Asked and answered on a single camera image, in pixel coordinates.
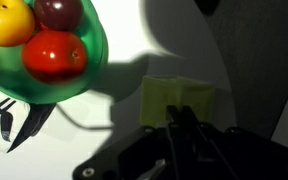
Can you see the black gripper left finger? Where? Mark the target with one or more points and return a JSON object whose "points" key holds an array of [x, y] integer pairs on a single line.
{"points": [[173, 116]]}

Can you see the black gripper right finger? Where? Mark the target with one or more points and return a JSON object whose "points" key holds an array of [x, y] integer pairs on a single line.
{"points": [[188, 118]]}

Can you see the yellow-green soft block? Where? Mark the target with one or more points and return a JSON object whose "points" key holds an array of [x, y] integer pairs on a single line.
{"points": [[160, 91]]}

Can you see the round white table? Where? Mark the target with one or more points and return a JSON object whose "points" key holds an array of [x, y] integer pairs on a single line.
{"points": [[94, 131]]}

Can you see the red toy apple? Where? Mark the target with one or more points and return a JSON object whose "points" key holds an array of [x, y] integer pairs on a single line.
{"points": [[54, 57]]}

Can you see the dark maroon toy plum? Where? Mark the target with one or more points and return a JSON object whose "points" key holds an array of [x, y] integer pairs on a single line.
{"points": [[62, 15]]}

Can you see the black white printed cube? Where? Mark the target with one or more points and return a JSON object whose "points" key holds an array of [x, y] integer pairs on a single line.
{"points": [[19, 121]]}

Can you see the yellow toy fruit ball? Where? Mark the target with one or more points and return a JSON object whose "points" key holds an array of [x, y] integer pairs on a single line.
{"points": [[17, 22]]}

